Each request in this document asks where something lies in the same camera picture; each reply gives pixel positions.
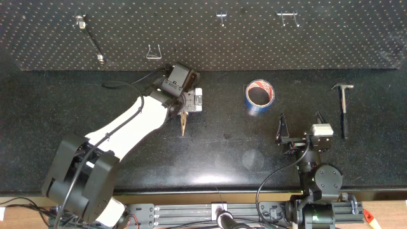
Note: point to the black pegboard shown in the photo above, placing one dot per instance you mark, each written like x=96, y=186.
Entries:
x=203, y=38

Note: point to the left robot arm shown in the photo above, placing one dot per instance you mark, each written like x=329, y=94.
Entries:
x=140, y=121

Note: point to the hammer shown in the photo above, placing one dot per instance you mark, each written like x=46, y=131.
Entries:
x=343, y=101

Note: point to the white tag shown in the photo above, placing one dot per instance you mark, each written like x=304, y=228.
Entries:
x=2, y=213

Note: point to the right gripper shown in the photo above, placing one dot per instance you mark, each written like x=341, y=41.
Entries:
x=294, y=143

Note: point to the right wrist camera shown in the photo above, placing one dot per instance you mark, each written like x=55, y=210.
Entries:
x=321, y=132

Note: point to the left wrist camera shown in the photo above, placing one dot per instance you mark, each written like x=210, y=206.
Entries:
x=198, y=100

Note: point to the roll of blue tape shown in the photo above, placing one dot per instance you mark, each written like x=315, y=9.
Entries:
x=254, y=108

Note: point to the orange and white object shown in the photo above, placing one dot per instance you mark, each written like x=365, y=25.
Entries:
x=369, y=217

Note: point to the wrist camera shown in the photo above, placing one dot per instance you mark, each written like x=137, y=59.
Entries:
x=198, y=100
x=321, y=132

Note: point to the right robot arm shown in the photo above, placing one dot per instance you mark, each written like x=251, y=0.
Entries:
x=327, y=181

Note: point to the wrench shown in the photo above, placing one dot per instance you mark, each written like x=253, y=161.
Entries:
x=92, y=39

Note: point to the mounting rail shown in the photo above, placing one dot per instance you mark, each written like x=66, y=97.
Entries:
x=184, y=214

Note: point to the black and white pliers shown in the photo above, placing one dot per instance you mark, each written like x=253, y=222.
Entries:
x=183, y=124

